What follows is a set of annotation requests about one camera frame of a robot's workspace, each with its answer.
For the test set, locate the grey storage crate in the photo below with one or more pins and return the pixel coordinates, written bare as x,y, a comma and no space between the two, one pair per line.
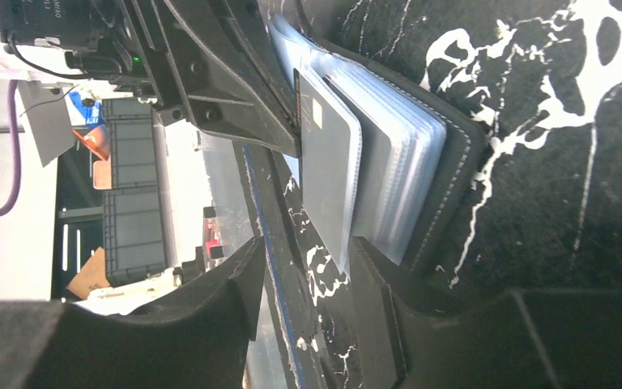
133,226

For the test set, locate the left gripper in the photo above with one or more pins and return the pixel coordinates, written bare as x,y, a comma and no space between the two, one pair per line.
98,40

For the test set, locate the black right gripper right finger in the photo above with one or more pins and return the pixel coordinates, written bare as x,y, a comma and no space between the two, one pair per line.
412,336

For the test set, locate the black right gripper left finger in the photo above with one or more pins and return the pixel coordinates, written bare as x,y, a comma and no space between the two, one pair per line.
196,336

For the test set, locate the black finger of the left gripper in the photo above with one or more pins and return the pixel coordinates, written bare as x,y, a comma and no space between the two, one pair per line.
212,63

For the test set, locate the black VIP card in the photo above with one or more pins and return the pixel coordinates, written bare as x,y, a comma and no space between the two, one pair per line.
331,144

